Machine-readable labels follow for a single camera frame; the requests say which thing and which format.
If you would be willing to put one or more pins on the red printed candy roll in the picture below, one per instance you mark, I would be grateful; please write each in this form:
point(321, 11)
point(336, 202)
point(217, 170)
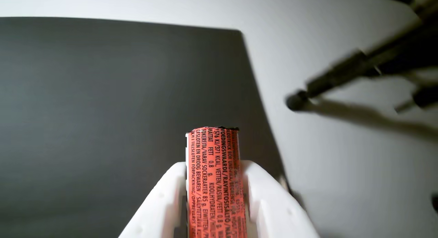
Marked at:
point(215, 183)

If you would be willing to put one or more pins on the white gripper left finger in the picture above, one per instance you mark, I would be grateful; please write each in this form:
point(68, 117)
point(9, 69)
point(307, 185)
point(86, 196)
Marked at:
point(160, 203)

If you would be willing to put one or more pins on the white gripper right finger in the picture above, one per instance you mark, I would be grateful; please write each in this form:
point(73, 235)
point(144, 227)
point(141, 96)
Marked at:
point(273, 207)

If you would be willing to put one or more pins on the dark grey textured mat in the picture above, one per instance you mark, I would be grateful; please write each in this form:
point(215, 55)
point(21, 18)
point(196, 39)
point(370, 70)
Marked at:
point(85, 111)

